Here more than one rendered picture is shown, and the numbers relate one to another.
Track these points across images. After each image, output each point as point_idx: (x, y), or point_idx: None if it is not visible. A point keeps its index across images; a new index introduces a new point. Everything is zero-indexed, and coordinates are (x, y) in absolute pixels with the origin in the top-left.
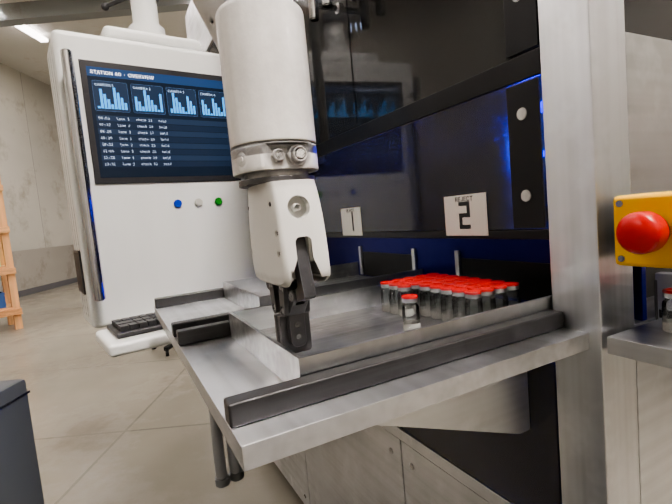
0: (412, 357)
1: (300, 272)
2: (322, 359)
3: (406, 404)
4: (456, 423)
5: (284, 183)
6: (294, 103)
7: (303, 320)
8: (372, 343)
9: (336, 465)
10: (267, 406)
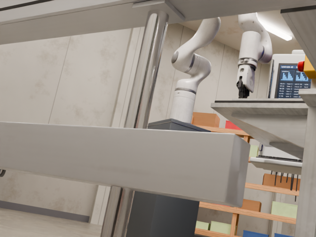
0: (254, 101)
1: (239, 82)
2: (236, 99)
3: (243, 105)
4: (279, 134)
5: (240, 66)
6: (247, 50)
7: (242, 97)
8: (248, 98)
9: None
10: (220, 102)
